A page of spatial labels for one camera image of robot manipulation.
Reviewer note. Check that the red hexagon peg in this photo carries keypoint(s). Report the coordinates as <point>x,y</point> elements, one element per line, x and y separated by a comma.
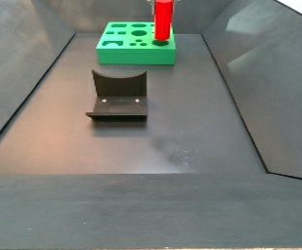
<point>162,19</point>

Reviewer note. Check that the green shape sorting board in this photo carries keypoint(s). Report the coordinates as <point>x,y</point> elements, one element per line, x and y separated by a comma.
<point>128,43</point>

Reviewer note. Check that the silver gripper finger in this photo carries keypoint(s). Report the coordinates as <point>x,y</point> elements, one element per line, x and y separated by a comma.
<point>153,6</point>

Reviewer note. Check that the black curved holder stand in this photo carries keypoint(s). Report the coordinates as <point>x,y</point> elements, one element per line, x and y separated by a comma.
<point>121,97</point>

